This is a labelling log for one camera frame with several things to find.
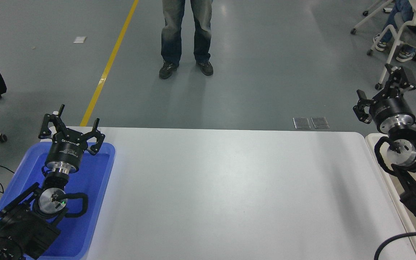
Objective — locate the large pale bin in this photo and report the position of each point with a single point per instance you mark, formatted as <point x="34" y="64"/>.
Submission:
<point x="389" y="187"/>

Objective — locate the silver floor plate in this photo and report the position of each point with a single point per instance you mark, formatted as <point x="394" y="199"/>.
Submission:
<point x="319" y="122"/>
<point x="301" y="122"/>

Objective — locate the standing person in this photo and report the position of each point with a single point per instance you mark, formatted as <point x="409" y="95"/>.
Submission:
<point x="172" y="36"/>

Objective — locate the blue plastic tray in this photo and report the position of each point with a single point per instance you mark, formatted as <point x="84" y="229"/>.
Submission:
<point x="92" y="187"/>

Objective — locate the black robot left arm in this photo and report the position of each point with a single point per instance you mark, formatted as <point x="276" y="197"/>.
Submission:
<point x="20" y="227"/>

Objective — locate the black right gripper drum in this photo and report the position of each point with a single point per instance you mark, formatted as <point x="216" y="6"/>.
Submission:
<point x="392" y="108"/>

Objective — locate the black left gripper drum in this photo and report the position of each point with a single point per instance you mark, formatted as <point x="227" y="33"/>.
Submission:
<point x="65" y="151"/>

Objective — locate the white frame office chair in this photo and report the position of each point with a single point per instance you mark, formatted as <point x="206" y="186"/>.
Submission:
<point x="410" y="41"/>

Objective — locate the white chair base with casters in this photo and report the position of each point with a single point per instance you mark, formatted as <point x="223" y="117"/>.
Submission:
<point x="353" y="31"/>

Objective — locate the seated person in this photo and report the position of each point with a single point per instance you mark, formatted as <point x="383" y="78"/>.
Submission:
<point x="399" y="11"/>

